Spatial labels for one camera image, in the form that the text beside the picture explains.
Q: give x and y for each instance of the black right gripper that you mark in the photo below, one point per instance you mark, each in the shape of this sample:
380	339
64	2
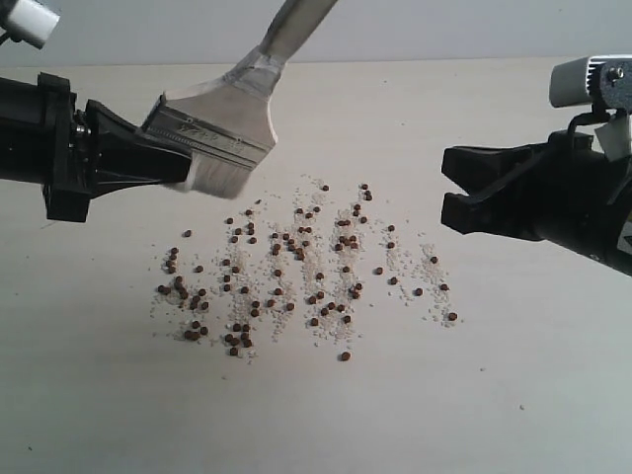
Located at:
576	198

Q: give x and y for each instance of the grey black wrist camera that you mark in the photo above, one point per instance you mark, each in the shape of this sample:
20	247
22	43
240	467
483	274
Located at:
27	21
600	81

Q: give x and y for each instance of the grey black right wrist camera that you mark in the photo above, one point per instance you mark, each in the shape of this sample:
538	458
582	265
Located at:
600	81

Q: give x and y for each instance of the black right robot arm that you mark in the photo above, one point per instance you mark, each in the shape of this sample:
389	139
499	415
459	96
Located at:
559	190

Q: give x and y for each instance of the white paint brush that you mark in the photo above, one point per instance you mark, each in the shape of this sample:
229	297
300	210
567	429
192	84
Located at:
226	122

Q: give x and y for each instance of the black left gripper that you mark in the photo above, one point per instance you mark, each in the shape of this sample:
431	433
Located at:
126	157

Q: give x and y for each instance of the brown and white debris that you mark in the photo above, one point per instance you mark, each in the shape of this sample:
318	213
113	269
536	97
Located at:
392	336

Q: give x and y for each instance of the scattered brown pellets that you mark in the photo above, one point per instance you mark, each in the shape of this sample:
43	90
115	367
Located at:
325	269

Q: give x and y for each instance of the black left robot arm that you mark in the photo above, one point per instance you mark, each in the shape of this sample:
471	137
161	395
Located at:
23	139

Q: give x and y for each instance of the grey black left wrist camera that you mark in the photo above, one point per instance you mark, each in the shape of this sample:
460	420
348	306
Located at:
27	21

